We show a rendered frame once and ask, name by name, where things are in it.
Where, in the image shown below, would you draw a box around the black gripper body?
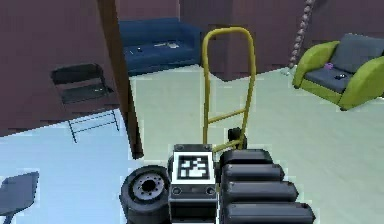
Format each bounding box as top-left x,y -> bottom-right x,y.
119,165 -> 172,224

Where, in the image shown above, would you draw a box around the green armchair grey cushions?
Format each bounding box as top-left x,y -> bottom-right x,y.
292,32 -> 384,112

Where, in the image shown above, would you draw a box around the black folding chair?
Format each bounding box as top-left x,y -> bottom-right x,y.
50,63 -> 121,144

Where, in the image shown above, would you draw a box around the blue sofa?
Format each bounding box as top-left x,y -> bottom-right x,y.
118,18 -> 203,77

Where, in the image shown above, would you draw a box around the pale flat object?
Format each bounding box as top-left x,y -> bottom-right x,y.
153,40 -> 181,50

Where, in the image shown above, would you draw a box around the yellow hand truck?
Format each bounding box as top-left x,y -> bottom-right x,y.
201,26 -> 258,155

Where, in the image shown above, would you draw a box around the beaded floor lamp pole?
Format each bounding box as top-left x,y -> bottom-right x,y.
280,0 -> 316,76

